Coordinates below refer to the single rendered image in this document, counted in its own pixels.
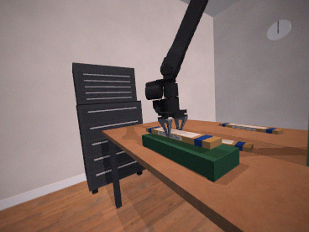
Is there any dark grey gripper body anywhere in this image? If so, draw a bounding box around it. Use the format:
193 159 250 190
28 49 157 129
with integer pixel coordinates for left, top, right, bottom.
158 97 188 119

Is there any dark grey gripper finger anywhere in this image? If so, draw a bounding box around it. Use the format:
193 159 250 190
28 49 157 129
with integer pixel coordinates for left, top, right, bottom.
158 119 172 137
174 116 188 130

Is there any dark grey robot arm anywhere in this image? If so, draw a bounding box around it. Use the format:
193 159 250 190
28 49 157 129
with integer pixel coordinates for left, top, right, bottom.
145 0 208 113

